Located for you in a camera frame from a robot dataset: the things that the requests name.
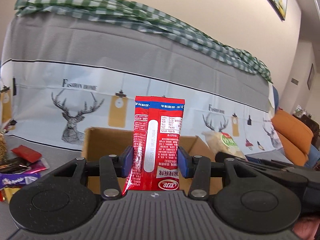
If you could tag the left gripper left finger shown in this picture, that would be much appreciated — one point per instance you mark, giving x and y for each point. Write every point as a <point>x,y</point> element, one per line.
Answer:
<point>112,167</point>

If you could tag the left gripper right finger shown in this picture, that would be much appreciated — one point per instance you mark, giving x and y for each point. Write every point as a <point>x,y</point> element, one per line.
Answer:
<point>198,169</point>

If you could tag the white green nougat bar packet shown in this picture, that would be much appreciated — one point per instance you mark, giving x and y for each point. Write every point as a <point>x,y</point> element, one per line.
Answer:
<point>224,143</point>

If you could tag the long red snack packet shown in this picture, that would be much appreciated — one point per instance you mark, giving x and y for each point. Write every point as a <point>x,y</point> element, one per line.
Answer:
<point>156,135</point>

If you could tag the magenta purple snack packet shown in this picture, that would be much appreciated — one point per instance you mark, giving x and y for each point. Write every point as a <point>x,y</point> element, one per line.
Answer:
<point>38,166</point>

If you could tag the small red cake packet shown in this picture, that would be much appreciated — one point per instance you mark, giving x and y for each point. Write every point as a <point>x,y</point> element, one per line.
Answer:
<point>27,154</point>

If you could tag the purple Alpenliebe candy packet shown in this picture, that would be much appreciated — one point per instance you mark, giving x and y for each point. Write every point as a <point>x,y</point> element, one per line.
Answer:
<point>15,180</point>

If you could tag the dark brown chocolate bar packet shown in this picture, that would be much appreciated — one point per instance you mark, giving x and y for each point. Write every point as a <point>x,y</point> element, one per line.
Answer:
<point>13,165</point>

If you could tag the yellow chocolate bar packet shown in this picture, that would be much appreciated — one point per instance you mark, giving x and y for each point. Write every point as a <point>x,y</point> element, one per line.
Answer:
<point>7,193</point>

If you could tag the person's right hand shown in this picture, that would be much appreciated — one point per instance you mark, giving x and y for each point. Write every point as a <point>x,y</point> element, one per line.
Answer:
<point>307,228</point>

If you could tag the open cardboard box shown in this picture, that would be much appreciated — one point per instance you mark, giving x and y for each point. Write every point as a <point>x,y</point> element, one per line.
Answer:
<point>101,141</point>

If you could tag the orange cushion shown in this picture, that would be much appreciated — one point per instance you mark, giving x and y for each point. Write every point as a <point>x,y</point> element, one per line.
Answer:
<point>294,135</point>

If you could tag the dark side table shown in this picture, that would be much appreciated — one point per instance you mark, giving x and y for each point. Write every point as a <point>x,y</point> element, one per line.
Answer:
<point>302,115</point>

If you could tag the deer print sofa cover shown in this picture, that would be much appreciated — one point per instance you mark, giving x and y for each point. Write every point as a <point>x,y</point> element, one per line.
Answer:
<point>65,75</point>

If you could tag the round puffed grain snack bag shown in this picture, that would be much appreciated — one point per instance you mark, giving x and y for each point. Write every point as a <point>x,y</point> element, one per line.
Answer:
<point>3,146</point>

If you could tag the green checkered cloth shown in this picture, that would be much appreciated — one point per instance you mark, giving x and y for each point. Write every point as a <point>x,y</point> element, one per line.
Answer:
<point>146,19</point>

